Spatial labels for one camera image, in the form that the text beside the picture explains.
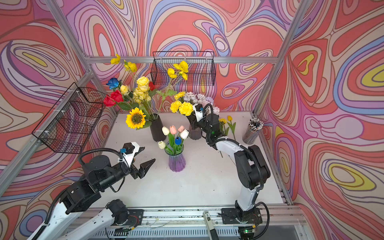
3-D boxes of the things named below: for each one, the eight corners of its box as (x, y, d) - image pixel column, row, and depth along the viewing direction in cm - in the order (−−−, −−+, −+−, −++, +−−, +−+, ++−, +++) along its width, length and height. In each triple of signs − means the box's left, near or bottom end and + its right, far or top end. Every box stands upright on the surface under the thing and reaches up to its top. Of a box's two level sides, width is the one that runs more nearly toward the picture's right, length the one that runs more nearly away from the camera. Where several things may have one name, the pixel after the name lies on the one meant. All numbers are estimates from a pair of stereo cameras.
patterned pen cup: (243, 145, 103) (252, 128, 89) (241, 135, 109) (248, 118, 95) (255, 145, 103) (265, 128, 89) (252, 135, 109) (260, 118, 95)
